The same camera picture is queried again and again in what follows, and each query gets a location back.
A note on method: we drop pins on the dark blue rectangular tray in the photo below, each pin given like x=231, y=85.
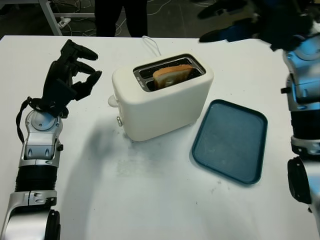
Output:
x=230, y=142

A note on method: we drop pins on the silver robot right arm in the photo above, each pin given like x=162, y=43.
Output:
x=305, y=82

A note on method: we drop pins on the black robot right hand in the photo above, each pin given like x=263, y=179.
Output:
x=282, y=22

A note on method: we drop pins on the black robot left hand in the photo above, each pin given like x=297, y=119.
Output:
x=56, y=70

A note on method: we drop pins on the white two-slot toaster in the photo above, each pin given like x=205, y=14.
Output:
x=155, y=112

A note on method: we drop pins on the slice of toast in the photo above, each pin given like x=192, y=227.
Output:
x=172, y=76

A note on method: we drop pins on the person in white jacket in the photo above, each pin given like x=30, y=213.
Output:
x=107, y=17

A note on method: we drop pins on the grey metal table frame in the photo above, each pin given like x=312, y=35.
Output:
x=51, y=17

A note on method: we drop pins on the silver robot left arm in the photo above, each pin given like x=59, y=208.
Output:
x=37, y=145

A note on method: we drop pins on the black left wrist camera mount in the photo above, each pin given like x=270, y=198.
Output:
x=58, y=96

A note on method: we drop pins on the white power strip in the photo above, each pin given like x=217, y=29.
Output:
x=63, y=22

